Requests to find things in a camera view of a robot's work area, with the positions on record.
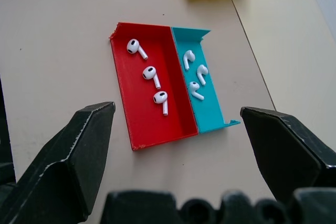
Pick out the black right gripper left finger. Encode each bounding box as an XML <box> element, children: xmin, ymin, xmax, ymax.
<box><xmin>0</xmin><ymin>101</ymin><xmax>116</xmax><ymax>224</ymax></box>

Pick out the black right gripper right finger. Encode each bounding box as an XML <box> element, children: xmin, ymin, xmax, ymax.
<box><xmin>240</xmin><ymin>106</ymin><xmax>336</xmax><ymax>204</ymax></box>

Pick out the teal plastic tray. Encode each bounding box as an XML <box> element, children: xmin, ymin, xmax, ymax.
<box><xmin>171</xmin><ymin>26</ymin><xmax>241</xmax><ymax>134</ymax></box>

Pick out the red plastic tray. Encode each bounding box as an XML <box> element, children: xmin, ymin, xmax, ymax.
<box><xmin>108</xmin><ymin>22</ymin><xmax>200</xmax><ymax>152</ymax></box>

